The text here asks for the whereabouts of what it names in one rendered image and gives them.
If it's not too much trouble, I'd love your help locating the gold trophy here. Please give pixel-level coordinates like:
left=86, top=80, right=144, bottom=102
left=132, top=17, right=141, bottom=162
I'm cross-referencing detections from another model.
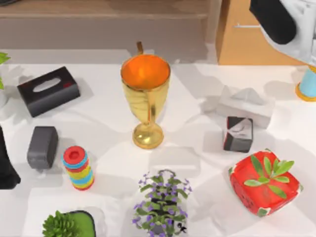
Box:
left=120, top=41, right=171, bottom=150

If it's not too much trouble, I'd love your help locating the black red white box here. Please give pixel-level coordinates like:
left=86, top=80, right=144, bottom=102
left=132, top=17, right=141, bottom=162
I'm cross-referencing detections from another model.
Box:
left=222, top=116, right=255, bottom=153

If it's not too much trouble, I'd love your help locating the purple flower plant pot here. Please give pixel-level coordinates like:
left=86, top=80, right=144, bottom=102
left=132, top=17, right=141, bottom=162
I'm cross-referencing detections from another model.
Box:
left=131, top=168, right=194, bottom=237

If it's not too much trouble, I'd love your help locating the white tissue box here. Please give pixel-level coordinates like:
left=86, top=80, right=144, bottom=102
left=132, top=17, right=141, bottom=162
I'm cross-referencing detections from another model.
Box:
left=216, top=84, right=276, bottom=130

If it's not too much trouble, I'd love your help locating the stack of coloured rings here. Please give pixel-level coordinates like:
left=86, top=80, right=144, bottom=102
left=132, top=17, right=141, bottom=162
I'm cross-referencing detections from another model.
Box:
left=61, top=145, right=95, bottom=192

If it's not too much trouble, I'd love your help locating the wooden cupboard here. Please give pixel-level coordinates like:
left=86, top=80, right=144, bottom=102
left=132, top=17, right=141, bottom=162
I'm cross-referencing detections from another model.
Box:
left=215, top=0, right=308, bottom=66

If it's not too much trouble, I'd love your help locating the wooden open shelf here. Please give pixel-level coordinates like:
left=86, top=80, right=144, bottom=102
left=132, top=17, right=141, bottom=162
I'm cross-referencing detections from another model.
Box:
left=0, top=0, right=218, bottom=50

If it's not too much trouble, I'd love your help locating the black tissue box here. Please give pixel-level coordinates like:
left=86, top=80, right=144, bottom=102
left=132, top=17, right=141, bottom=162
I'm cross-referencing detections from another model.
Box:
left=16, top=66, right=81, bottom=119

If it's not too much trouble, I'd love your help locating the dark grey rounded block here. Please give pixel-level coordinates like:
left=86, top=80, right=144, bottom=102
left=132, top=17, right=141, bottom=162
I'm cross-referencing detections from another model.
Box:
left=26, top=125, right=60, bottom=171

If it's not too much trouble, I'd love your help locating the red pot with green plant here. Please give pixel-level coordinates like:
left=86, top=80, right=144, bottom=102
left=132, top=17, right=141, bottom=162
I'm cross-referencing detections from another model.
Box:
left=228, top=148, right=305, bottom=218

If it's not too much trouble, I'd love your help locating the green plant in black pot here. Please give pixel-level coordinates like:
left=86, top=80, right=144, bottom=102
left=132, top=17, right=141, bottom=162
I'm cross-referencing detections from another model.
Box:
left=41, top=209, right=97, bottom=237

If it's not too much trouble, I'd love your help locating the light blue orange-based cup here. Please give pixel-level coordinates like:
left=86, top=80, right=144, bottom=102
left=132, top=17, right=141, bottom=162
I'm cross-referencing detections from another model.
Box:
left=295, top=65, right=316, bottom=102

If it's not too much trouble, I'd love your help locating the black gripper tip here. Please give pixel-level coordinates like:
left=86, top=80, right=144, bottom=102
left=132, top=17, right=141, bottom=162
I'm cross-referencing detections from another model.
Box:
left=0, top=125, right=22, bottom=190

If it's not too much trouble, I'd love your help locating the green leafy plant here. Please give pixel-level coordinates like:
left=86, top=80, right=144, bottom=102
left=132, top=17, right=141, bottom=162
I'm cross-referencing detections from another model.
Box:
left=0, top=52, right=12, bottom=91

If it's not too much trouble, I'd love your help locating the long metal handle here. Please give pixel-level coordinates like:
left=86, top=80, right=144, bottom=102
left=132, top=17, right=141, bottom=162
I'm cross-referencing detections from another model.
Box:
left=233, top=23, right=263, bottom=29

